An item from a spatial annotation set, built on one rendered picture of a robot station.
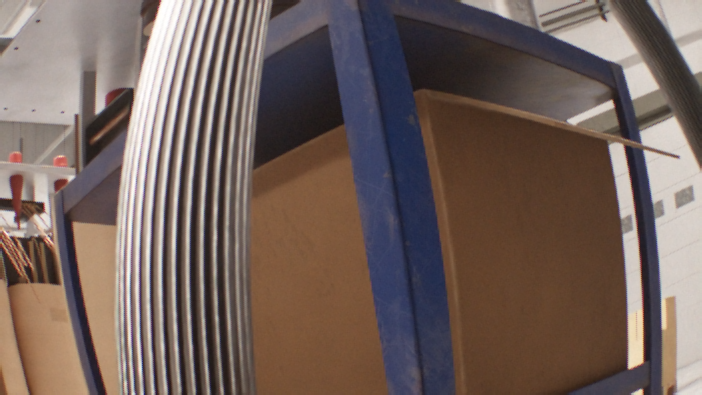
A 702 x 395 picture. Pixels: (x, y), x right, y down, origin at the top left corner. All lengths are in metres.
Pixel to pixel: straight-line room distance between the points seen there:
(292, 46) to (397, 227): 0.18
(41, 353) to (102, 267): 1.61
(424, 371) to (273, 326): 0.26
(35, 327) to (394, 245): 2.61
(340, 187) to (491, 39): 0.18
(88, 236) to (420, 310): 1.07
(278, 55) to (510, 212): 0.22
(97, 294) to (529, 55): 1.00
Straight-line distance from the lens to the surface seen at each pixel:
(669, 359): 8.50
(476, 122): 0.92
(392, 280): 0.79
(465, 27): 0.93
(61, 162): 3.49
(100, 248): 1.74
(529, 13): 1.98
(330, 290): 0.94
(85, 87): 2.09
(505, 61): 1.01
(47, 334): 3.32
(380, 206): 0.80
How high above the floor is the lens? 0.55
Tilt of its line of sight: 14 degrees up
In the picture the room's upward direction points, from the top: 9 degrees counter-clockwise
